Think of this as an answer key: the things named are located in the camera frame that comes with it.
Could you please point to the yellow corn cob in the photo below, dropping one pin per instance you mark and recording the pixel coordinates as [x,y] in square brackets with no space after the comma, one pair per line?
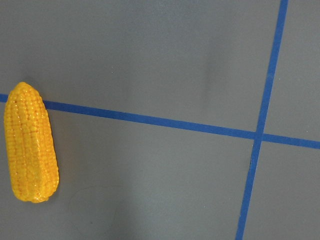
[32,161]

